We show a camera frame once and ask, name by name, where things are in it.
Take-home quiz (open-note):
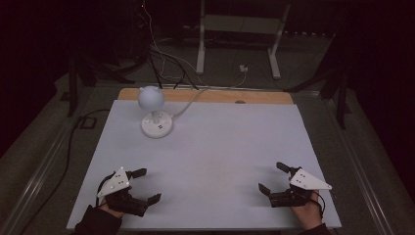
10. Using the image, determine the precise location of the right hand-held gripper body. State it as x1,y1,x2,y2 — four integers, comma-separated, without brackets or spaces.
269,166,333,209

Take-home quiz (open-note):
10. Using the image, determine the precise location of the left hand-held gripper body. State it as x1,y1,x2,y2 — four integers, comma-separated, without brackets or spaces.
97,166,150,217

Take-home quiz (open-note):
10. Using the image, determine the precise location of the white round desk lamp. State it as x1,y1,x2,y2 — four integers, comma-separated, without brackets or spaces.
137,85,174,139

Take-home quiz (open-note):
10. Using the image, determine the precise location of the person's left hand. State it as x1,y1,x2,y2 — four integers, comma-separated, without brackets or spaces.
99,202,126,219

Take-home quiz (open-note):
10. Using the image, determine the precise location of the person's right hand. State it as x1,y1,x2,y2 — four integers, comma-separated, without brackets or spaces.
290,190,324,231

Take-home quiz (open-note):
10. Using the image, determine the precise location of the pale grey table mat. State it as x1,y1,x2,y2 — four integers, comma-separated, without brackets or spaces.
66,99,343,231

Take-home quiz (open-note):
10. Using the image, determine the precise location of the black square floor socket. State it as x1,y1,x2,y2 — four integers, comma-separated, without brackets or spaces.
79,117,98,130

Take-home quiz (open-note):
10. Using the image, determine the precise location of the black tripod stand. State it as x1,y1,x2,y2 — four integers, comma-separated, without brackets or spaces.
283,63,352,130
67,48,148,118

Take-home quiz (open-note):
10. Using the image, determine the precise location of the white metal stand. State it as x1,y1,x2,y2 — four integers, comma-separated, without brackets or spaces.
195,0,292,80

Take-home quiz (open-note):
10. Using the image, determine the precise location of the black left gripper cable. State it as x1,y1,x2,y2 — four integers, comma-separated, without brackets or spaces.
95,172,115,208

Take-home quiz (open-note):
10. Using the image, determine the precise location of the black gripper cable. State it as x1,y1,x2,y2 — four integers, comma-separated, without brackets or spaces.
312,191,327,218
95,172,115,208

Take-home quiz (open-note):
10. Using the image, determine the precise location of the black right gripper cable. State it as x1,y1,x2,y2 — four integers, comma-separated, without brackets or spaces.
312,191,327,218

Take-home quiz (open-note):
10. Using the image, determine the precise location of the metal floor rail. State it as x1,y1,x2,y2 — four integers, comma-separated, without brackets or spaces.
324,96,397,235
0,120,81,235

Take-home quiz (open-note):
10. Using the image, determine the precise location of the black floor cable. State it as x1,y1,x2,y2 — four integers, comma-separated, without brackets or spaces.
18,108,112,235

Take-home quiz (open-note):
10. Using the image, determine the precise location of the white lamp cable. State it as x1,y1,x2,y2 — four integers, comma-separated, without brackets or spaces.
171,87,209,118

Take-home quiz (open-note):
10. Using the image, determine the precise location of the bundle of black cables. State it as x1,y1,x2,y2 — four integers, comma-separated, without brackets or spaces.
146,45,200,91

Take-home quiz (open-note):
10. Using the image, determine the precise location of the thin white cable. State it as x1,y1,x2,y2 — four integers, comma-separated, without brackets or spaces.
142,0,184,81

